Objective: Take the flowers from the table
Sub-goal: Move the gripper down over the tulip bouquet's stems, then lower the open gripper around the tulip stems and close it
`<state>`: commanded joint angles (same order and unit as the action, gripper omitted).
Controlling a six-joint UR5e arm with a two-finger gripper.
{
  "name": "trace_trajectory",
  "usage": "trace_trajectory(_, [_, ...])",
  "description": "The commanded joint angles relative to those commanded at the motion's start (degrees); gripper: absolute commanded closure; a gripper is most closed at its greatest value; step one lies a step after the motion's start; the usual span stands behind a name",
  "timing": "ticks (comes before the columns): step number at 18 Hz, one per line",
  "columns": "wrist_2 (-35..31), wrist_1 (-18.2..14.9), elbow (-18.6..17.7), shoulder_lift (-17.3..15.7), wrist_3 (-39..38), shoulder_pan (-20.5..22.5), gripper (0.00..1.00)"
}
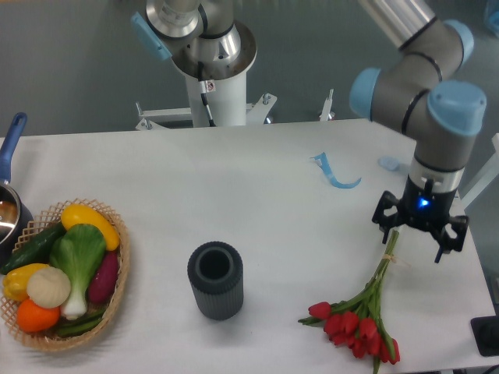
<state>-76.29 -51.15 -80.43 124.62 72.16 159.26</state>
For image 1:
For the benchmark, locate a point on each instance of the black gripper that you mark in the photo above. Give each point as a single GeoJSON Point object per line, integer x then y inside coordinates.
{"type": "Point", "coordinates": [424, 209]}

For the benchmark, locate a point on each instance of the red tulip bouquet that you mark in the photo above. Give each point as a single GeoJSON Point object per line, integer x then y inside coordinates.
{"type": "Point", "coordinates": [357, 323]}

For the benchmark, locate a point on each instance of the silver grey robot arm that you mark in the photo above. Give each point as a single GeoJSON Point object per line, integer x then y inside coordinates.
{"type": "Point", "coordinates": [418, 97]}

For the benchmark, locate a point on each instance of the blue curved tape strip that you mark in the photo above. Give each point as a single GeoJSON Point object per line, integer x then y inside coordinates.
{"type": "Point", "coordinates": [322, 162]}

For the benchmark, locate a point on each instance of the black device at edge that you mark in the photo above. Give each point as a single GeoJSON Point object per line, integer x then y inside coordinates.
{"type": "Point", "coordinates": [485, 332]}

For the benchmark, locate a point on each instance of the dark grey ribbed vase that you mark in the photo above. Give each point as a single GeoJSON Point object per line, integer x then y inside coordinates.
{"type": "Point", "coordinates": [215, 272]}

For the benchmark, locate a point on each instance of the purple sweet potato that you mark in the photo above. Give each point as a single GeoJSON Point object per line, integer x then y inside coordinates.
{"type": "Point", "coordinates": [103, 284]}

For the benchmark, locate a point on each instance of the green bok choy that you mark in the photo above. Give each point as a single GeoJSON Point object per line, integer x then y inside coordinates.
{"type": "Point", "coordinates": [78, 253]}

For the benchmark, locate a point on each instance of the green bean pods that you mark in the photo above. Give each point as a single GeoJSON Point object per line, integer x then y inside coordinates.
{"type": "Point", "coordinates": [79, 326]}

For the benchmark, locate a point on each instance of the white garlic bulb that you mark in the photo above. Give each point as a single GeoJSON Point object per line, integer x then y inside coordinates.
{"type": "Point", "coordinates": [48, 287]}

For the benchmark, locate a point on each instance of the green cucumber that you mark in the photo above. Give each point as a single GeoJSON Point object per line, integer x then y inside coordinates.
{"type": "Point", "coordinates": [35, 250]}

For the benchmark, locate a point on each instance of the woven wicker basket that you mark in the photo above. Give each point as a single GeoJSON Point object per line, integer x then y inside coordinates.
{"type": "Point", "coordinates": [47, 341]}

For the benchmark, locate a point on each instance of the orange fruit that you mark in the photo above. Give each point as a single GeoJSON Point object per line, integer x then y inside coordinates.
{"type": "Point", "coordinates": [31, 318]}

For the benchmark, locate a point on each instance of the yellow bell pepper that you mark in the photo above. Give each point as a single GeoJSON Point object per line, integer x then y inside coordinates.
{"type": "Point", "coordinates": [15, 282]}

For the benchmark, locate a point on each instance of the white table leg frame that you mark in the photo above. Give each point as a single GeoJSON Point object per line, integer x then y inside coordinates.
{"type": "Point", "coordinates": [481, 180]}

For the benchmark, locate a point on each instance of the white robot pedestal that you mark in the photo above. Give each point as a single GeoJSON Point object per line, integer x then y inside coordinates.
{"type": "Point", "coordinates": [222, 100]}

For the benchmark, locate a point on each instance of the white metal base frame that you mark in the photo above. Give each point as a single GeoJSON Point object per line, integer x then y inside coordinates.
{"type": "Point", "coordinates": [256, 113]}

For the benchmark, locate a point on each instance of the blue handled saucepan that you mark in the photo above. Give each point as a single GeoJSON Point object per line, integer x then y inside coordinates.
{"type": "Point", "coordinates": [14, 214]}

